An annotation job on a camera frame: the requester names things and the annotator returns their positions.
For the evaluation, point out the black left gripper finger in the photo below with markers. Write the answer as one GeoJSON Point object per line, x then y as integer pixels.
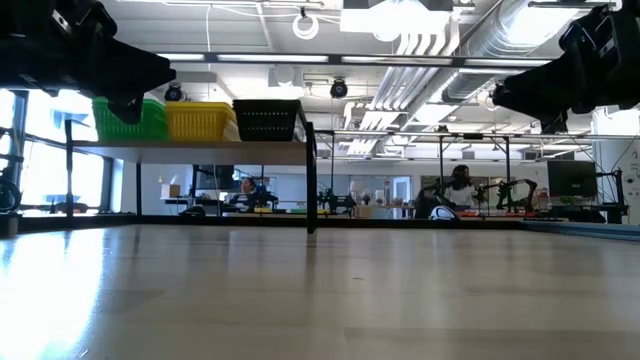
{"type": "Point", "coordinates": [117, 107]}
{"type": "Point", "coordinates": [133, 107]}

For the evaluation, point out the black slotted plastic basket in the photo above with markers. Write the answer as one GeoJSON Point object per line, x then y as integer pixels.
{"type": "Point", "coordinates": [267, 127]}
{"type": "Point", "coordinates": [267, 104]}
{"type": "Point", "coordinates": [267, 101]}

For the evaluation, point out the black background robot arm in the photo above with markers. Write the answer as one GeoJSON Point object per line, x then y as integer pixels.
{"type": "Point", "coordinates": [332, 200]}

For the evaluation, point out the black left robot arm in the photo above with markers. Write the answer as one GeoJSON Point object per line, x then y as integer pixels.
{"type": "Point", "coordinates": [30, 50]}

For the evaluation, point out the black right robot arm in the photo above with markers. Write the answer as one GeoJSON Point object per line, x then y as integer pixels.
{"type": "Point", "coordinates": [625, 75]}

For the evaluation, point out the wooden shelf with black posts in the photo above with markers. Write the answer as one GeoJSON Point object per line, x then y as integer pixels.
{"type": "Point", "coordinates": [200, 152]}

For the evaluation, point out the white LED light bar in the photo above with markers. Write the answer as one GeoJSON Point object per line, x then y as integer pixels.
{"type": "Point", "coordinates": [182, 57]}
{"type": "Point", "coordinates": [505, 63]}
{"type": "Point", "coordinates": [272, 58]}
{"type": "Point", "coordinates": [400, 60]}

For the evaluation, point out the black track spotlights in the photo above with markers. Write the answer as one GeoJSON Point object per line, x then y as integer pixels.
{"type": "Point", "coordinates": [496, 94]}

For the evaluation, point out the black monitor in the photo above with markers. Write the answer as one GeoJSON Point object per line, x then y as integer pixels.
{"type": "Point", "coordinates": [571, 179]}

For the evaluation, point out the cardboard box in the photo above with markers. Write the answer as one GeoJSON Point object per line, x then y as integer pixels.
{"type": "Point", "coordinates": [170, 191]}

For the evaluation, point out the blue mat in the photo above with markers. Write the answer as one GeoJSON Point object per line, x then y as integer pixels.
{"type": "Point", "coordinates": [590, 230]}

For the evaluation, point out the person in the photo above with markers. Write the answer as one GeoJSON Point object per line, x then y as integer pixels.
{"type": "Point", "coordinates": [247, 186]}
{"type": "Point", "coordinates": [460, 192]}

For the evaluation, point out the black bicycle wheel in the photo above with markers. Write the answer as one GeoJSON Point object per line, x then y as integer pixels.
{"type": "Point", "coordinates": [22, 196]}

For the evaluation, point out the black and white ball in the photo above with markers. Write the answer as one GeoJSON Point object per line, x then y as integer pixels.
{"type": "Point", "coordinates": [442, 214]}

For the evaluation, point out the white ceiling pipes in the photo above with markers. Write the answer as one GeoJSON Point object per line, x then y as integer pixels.
{"type": "Point", "coordinates": [400, 95]}

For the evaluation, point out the white ceiling light fixture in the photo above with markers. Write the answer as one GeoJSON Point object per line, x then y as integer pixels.
{"type": "Point", "coordinates": [395, 22]}

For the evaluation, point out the black hanging camera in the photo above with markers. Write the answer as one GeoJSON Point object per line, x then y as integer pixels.
{"type": "Point", "coordinates": [173, 94]}
{"type": "Point", "coordinates": [339, 90]}

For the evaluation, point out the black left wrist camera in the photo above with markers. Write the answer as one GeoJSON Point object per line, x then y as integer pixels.
{"type": "Point", "coordinates": [82, 20]}

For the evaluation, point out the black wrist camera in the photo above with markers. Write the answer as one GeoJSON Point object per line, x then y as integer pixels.
{"type": "Point", "coordinates": [590, 32]}
{"type": "Point", "coordinates": [82, 20]}

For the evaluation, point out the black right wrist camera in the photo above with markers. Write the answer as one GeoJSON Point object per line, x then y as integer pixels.
{"type": "Point", "coordinates": [590, 32]}

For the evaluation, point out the silver ribbed ventilation duct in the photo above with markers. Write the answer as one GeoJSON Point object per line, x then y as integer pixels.
{"type": "Point", "coordinates": [470, 82]}

